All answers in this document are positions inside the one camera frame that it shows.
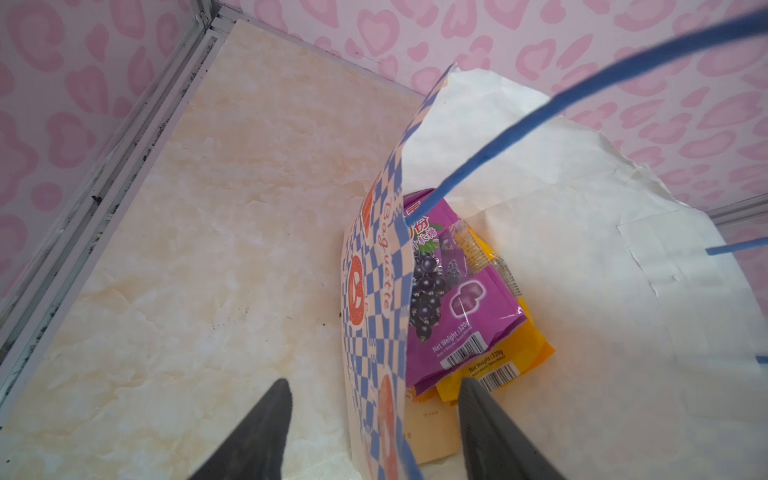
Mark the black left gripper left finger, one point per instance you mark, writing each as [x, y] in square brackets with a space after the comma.
[255, 448]

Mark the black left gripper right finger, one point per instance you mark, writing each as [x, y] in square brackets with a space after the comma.
[494, 447]

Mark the yellow gummy snack bag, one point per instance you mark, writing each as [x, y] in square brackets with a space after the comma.
[518, 352]

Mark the purple snack bag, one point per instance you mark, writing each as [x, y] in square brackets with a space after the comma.
[457, 312]

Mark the blue checkered paper bag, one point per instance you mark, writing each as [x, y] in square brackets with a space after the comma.
[660, 363]

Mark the tan kraft snack pouch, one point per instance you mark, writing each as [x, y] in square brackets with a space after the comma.
[431, 426]

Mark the left aluminium frame post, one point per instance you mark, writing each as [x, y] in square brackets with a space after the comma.
[32, 313]

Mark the aluminium frame post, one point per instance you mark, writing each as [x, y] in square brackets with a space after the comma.
[748, 209]
[32, 313]

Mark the right aluminium frame post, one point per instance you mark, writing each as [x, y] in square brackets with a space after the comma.
[748, 209]

